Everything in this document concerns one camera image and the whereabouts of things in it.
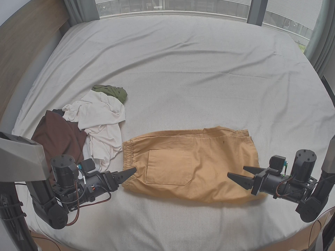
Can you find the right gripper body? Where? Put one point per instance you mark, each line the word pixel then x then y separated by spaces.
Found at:
pixel 269 184

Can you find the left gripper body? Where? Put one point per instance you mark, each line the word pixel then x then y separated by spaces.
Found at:
pixel 104 183

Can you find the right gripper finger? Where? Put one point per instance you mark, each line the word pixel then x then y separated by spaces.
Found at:
pixel 253 171
pixel 242 180

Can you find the tan shorts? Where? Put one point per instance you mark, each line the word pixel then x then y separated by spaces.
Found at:
pixel 204 161

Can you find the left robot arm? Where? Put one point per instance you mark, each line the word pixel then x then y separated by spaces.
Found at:
pixel 21 158

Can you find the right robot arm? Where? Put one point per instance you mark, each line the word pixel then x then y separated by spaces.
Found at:
pixel 305 166

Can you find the bed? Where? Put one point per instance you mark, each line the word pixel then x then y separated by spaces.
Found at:
pixel 183 56

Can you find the brown garment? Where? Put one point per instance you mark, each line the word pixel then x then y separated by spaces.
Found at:
pixel 60 135

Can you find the white garment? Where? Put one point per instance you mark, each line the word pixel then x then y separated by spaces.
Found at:
pixel 102 114

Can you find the black garment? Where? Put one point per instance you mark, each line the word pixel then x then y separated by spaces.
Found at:
pixel 58 112

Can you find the green garment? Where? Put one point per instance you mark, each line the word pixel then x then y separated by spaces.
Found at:
pixel 115 91

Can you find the grey-green curtain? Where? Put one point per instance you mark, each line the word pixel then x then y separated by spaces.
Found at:
pixel 78 1
pixel 324 35

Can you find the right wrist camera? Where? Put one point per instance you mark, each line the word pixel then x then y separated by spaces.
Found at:
pixel 277 163

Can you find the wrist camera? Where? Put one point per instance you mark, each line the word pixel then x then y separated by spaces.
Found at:
pixel 87 165
pixel 277 163

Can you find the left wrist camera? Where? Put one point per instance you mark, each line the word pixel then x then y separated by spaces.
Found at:
pixel 87 165

